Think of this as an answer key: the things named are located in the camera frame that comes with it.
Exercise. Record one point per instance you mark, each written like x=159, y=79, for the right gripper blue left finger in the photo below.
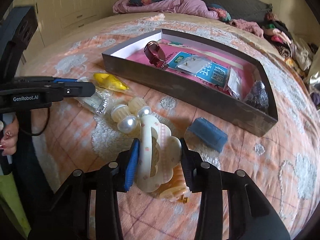
x=131, y=164

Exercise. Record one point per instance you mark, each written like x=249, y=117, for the cream wardrobe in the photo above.
x=57, y=18

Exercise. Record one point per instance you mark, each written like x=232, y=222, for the small blue box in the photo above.
x=212, y=136

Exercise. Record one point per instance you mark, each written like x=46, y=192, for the pink crumpled blanket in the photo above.
x=189, y=7

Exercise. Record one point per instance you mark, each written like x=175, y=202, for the cream floral hair claw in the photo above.
x=159, y=154

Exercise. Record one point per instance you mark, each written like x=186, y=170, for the tan bed sheet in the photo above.
x=108, y=31

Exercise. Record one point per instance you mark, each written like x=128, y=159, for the peach spiral hair clip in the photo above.
x=176, y=188

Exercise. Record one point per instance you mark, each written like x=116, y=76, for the dark beaded bag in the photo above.
x=258, y=97

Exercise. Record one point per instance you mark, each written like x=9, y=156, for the blue card with earrings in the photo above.
x=199, y=66

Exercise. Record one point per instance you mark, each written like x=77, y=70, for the dark cardboard tray box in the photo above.
x=190, y=90

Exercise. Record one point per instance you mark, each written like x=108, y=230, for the pink sheet in tray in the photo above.
x=241, y=73

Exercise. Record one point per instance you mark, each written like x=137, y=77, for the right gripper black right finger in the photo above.
x=190, y=161

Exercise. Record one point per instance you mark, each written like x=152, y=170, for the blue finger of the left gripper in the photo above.
x=62, y=80

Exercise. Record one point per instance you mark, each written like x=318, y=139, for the pile of clothes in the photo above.
x=295, y=52

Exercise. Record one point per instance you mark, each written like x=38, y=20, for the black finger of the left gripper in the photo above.
x=77, y=89

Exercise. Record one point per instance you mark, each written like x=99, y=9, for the orange patterned quilt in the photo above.
x=284, y=163

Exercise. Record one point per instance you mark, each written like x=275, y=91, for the clear bag with silver jewelry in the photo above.
x=100, y=102

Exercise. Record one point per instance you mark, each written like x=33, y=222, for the person's left hand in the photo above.
x=10, y=137

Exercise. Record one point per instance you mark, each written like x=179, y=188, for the bag with yellow rings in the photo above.
x=110, y=82

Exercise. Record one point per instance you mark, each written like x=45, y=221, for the pink fuzzy garment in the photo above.
x=251, y=27

